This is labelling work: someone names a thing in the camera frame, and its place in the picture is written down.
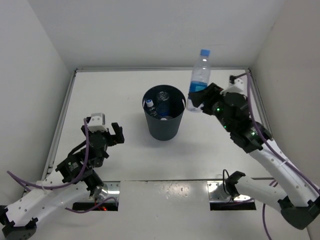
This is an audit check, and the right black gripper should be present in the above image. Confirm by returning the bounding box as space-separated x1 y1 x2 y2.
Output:
188 83 232 133

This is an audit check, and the tall blue cap bottle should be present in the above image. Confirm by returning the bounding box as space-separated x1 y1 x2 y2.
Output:
186 48 212 113

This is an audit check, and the short blue label bottle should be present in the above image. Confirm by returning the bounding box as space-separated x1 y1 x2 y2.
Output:
156 91 170 116

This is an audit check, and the orange white label bottle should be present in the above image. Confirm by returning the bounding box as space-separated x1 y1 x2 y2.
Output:
159 115 173 121

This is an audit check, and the clear crushed plastic bottle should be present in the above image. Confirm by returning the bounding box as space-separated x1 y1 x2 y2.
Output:
145 99 159 118

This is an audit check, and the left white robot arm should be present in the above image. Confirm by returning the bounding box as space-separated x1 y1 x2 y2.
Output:
0 122 125 240

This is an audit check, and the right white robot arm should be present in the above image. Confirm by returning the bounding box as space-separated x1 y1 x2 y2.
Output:
188 83 320 230

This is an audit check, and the dark grey plastic bin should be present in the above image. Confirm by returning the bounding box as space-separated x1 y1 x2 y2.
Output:
142 85 186 141

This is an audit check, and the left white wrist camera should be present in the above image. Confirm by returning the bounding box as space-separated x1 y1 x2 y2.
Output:
85 112 108 133

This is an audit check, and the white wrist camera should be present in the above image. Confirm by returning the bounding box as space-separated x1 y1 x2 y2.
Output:
222 73 245 95
85 112 108 133

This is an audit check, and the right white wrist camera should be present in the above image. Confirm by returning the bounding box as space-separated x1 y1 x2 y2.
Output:
222 73 245 95

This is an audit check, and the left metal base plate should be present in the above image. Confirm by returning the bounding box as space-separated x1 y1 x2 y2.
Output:
91 181 120 202

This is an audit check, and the metal base plate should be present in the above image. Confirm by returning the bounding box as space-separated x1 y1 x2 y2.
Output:
207 180 255 204
91 181 120 202

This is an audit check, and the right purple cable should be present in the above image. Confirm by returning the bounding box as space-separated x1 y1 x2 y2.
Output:
229 71 320 240

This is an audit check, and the right aluminium frame rail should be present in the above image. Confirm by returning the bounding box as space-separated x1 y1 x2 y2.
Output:
246 68 283 166

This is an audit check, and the aluminium frame rail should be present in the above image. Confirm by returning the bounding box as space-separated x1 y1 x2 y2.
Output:
246 68 283 166
41 68 78 180

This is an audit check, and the left aluminium frame rail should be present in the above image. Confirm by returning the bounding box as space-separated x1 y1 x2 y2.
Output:
41 68 78 180

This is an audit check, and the black thin cable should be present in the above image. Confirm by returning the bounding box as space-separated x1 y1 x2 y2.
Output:
221 169 237 201

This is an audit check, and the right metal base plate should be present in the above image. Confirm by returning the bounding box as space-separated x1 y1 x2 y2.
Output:
207 180 255 204

